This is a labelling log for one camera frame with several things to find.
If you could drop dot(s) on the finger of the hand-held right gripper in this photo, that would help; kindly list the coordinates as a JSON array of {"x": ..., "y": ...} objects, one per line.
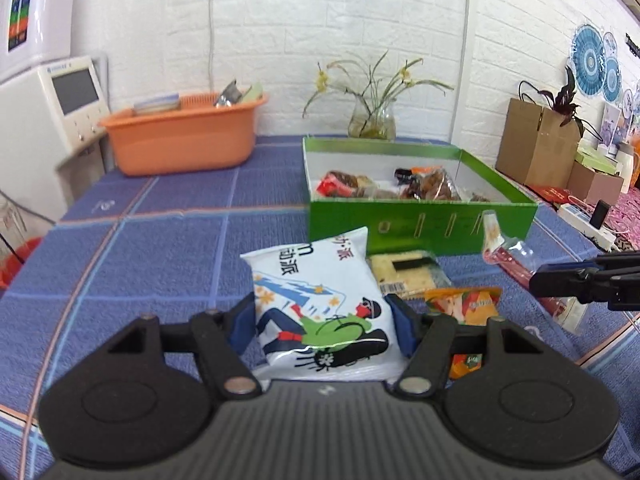
[
  {"x": 555, "y": 282},
  {"x": 620, "y": 261}
]

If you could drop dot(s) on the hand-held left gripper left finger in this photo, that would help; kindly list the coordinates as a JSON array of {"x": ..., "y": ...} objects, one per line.
[{"x": 244, "y": 322}]

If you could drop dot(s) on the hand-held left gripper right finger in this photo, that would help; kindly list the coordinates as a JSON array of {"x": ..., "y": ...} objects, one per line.
[{"x": 403, "y": 325}]

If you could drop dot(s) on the pink-edged clear snack packet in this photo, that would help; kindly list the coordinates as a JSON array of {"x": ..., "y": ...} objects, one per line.
[{"x": 515, "y": 260}]

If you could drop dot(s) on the white snack packet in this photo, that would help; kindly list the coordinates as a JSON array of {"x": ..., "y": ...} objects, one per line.
[{"x": 320, "y": 300}]

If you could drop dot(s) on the green cardboard box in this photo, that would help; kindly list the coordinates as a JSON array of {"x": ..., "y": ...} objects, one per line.
[{"x": 350, "y": 220}]

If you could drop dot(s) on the clear packet of brown snacks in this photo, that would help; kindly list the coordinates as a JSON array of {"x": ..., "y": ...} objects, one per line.
[
  {"x": 375, "y": 189},
  {"x": 437, "y": 185}
]

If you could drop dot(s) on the red patterned cloth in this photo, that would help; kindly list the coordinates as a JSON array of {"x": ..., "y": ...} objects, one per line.
[{"x": 627, "y": 220}]

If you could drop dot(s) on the black power adapter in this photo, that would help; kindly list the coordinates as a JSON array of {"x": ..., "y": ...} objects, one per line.
[{"x": 600, "y": 215}]

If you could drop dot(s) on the yellow cracker packet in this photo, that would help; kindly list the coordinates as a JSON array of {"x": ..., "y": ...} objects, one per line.
[{"x": 405, "y": 272}]

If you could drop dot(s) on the white power strip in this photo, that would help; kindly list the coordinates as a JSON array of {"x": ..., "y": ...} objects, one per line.
[{"x": 582, "y": 220}]

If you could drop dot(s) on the orange snack packet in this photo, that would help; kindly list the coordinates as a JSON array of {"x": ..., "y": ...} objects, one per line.
[{"x": 470, "y": 307}]

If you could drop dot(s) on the small cardboard box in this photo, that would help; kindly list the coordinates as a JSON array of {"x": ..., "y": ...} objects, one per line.
[{"x": 595, "y": 185}]

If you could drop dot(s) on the red envelope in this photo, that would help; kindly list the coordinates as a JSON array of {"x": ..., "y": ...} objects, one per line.
[{"x": 550, "y": 192}]

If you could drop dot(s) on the white thermos jug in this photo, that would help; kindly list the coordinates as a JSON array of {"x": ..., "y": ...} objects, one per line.
[{"x": 627, "y": 167}]

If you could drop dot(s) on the pale green box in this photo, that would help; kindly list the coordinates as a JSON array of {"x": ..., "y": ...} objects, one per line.
[{"x": 597, "y": 160}]

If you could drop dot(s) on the blue checked tablecloth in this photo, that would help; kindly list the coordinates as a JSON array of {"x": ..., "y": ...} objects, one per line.
[{"x": 150, "y": 260}]

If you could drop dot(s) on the picture cards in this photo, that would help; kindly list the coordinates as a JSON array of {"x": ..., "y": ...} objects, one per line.
[{"x": 617, "y": 127}]

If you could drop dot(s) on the brown paper bag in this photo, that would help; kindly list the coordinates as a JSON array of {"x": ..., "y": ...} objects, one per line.
[{"x": 535, "y": 145}]

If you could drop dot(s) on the dark brown snack packet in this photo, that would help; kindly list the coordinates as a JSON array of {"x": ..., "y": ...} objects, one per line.
[{"x": 407, "y": 175}]

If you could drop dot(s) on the red snack packet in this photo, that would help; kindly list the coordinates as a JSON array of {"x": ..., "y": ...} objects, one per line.
[{"x": 332, "y": 184}]

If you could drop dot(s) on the purple leafed plant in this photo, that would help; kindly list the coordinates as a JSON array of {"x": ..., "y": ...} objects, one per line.
[{"x": 567, "y": 97}]

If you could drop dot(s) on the small blue paper fan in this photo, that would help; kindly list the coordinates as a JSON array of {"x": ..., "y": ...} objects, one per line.
[{"x": 612, "y": 77}]

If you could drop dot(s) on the orange plastic basin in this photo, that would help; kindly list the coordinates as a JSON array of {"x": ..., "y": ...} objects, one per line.
[{"x": 180, "y": 140}]

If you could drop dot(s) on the large blue paper fan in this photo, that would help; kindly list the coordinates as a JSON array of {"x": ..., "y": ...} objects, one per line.
[{"x": 589, "y": 60}]

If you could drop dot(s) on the glass vase with yellow flowers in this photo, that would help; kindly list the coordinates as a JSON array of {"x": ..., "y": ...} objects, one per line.
[{"x": 372, "y": 122}]

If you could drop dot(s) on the pale green item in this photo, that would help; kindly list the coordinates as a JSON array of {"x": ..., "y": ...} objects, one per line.
[{"x": 253, "y": 92}]

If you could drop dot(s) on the white appliance with screen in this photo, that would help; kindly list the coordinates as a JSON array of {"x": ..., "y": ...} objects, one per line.
[{"x": 35, "y": 130}]

